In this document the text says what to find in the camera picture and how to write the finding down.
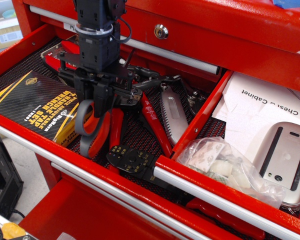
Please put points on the white cabinet manual paper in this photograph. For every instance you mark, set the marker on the white cabinet manual paper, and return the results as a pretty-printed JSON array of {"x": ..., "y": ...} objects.
[{"x": 250, "y": 106}]

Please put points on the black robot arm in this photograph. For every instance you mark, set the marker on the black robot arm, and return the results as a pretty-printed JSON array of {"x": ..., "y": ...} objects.
[{"x": 100, "y": 14}]

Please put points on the black yellow tap wrench box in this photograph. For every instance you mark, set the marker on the black yellow tap wrench box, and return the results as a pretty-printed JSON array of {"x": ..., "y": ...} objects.
[{"x": 42, "y": 105}]

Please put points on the red handled tool lower drawer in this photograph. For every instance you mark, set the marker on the red handled tool lower drawer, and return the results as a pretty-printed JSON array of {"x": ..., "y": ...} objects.
[{"x": 226, "y": 218}]

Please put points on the black electronic device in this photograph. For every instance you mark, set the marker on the black electronic device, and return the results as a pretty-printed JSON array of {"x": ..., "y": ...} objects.
[{"x": 11, "y": 185}]

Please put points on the open red upper left drawer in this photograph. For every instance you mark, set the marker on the open red upper left drawer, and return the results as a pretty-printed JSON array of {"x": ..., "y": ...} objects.
[{"x": 129, "y": 195}]

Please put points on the black wire stripper tool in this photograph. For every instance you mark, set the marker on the black wire stripper tool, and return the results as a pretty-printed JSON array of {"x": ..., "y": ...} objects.
[{"x": 137, "y": 163}]

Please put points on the black metal pliers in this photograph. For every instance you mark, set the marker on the black metal pliers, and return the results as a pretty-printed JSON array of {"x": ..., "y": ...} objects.
[{"x": 147, "y": 78}]

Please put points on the packaged red handled tool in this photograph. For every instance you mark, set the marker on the packaged red handled tool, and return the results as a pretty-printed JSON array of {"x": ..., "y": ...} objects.
[{"x": 51, "y": 58}]

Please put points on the silver cabinet lock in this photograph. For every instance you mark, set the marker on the silver cabinet lock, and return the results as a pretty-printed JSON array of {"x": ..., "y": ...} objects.
[{"x": 161, "y": 32}]

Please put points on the silver folding utility knife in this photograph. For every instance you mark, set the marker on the silver folding utility knife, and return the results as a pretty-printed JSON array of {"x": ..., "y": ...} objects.
[{"x": 173, "y": 114}]

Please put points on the clear plastic bag of parts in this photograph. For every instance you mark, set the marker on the clear plastic bag of parts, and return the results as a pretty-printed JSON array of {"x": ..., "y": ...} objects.
[{"x": 217, "y": 159}]

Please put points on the red handled crimping tool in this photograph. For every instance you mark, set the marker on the red handled crimping tool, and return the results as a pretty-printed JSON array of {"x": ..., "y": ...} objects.
[{"x": 151, "y": 120}]

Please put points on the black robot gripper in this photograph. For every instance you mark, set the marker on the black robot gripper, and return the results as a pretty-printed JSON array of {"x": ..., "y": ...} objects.
[{"x": 95, "y": 72}]

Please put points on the silver computer mouse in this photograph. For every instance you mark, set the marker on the silver computer mouse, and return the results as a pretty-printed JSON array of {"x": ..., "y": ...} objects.
[{"x": 278, "y": 160}]

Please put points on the open red right drawer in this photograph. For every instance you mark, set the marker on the open red right drawer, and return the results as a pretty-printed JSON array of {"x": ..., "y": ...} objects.
[{"x": 244, "y": 207}]

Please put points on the red and grey scissors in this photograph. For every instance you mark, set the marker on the red and grey scissors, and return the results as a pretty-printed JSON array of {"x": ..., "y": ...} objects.
[{"x": 93, "y": 130}]

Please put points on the red tool cabinet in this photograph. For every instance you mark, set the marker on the red tool cabinet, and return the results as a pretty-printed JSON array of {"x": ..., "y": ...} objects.
[{"x": 253, "y": 37}]

